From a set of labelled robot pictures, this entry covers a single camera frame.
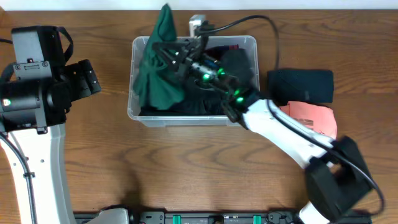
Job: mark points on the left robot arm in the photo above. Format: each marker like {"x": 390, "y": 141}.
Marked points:
{"x": 35, "y": 100}

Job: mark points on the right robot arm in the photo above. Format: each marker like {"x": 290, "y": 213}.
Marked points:
{"x": 336, "y": 175}

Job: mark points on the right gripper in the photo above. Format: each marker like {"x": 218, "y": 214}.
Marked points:
{"x": 184, "y": 65}

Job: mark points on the black garment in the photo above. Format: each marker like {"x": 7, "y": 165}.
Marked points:
{"x": 197, "y": 102}

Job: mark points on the clear plastic storage container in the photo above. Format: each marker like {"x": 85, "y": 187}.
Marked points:
{"x": 246, "y": 42}

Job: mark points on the dark green garment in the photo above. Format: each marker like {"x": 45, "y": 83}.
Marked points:
{"x": 157, "y": 86}

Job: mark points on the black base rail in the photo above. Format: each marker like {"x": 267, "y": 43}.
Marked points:
{"x": 119, "y": 214}

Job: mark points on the dark navy garment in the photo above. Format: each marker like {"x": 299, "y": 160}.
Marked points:
{"x": 313, "y": 86}

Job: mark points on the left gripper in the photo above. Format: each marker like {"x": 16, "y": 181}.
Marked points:
{"x": 86, "y": 78}

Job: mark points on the red navy plaid garment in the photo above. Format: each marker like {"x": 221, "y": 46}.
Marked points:
{"x": 220, "y": 50}

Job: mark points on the pink printed garment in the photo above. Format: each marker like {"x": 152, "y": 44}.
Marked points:
{"x": 318, "y": 118}

